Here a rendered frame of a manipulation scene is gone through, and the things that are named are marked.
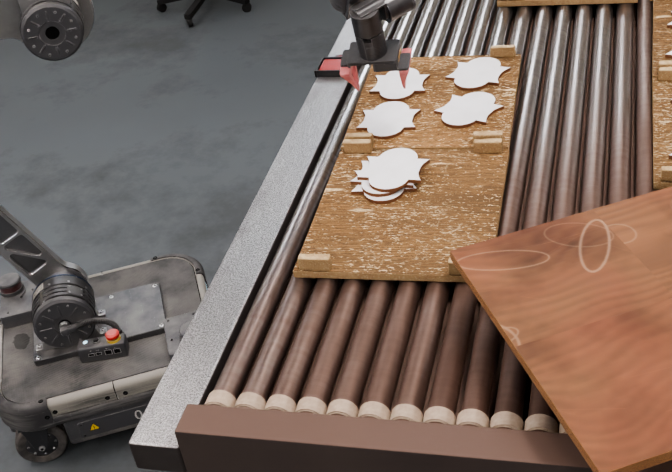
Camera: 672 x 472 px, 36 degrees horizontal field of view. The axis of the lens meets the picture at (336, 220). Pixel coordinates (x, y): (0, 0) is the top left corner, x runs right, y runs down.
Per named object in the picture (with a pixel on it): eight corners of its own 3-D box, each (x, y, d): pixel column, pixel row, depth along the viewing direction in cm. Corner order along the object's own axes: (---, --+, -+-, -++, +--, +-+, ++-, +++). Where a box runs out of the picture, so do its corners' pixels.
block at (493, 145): (473, 153, 208) (472, 142, 206) (474, 149, 209) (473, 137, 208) (503, 153, 206) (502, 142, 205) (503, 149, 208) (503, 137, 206)
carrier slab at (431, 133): (341, 154, 218) (340, 147, 217) (374, 63, 250) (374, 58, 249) (508, 153, 209) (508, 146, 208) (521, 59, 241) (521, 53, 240)
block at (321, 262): (298, 271, 184) (296, 258, 182) (301, 264, 185) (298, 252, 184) (331, 271, 182) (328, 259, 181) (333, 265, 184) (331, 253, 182)
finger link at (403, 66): (383, 76, 215) (375, 42, 208) (417, 74, 214) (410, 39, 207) (379, 99, 211) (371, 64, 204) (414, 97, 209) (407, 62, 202)
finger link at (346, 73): (350, 78, 217) (341, 44, 210) (383, 76, 215) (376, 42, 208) (346, 101, 213) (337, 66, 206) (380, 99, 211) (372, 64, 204)
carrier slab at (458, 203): (293, 277, 185) (292, 270, 184) (341, 155, 217) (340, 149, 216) (490, 283, 176) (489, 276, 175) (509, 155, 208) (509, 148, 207)
